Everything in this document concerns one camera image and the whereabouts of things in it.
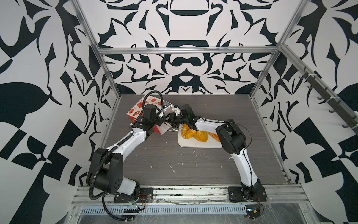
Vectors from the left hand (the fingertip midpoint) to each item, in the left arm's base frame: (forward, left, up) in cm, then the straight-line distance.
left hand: (160, 107), depth 87 cm
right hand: (-4, -1, -8) cm, 9 cm away
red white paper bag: (-9, -3, +9) cm, 13 cm away
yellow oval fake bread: (-12, -26, -15) cm, 32 cm away
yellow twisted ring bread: (-11, -17, -13) cm, 24 cm away
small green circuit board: (-52, -47, -20) cm, 73 cm away
